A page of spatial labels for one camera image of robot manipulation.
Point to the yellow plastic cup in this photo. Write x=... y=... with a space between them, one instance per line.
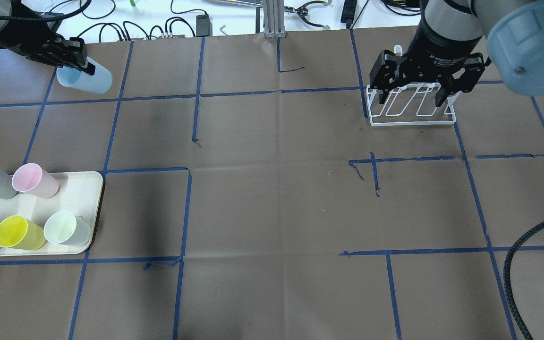
x=18 y=232

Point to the white plastic cup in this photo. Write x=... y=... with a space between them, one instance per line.
x=65 y=228

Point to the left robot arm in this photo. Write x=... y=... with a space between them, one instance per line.
x=14 y=16

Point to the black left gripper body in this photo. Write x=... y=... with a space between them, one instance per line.
x=21 y=40

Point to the pink plastic cup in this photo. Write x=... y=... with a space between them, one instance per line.
x=32 y=179

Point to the white wire cup rack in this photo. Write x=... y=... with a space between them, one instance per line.
x=409 y=105

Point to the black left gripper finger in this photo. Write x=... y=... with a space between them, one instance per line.
x=87 y=68

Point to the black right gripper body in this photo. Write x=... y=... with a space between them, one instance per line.
x=442 y=49

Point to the cream plastic tray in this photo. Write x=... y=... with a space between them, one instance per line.
x=79 y=193

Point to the light blue plastic cup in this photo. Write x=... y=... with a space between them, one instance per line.
x=98 y=83

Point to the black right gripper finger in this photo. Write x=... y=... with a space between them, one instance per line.
x=443 y=92
x=383 y=89

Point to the aluminium frame post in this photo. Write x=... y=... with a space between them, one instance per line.
x=274 y=23

